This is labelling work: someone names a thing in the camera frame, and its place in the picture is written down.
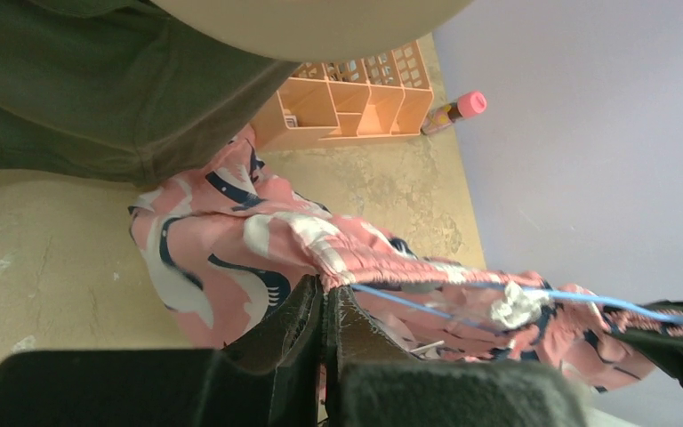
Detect blue wire hanger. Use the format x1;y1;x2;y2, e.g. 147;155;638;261
351;285;683;325

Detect white shorts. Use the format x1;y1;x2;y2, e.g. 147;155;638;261
156;0;471;62

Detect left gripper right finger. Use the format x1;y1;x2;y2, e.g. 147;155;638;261
325;287;588;426

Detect pink patterned shorts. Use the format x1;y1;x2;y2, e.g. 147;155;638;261
129;128;659;392

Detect orange plastic file organizer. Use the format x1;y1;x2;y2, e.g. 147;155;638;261
251;41;434;152

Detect dark green shorts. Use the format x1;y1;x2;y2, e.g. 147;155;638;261
0;1;297;186

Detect pink capped bottle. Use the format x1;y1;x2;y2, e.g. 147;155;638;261
420;91;487;135

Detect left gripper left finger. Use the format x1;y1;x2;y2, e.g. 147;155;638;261
0;276;323;426

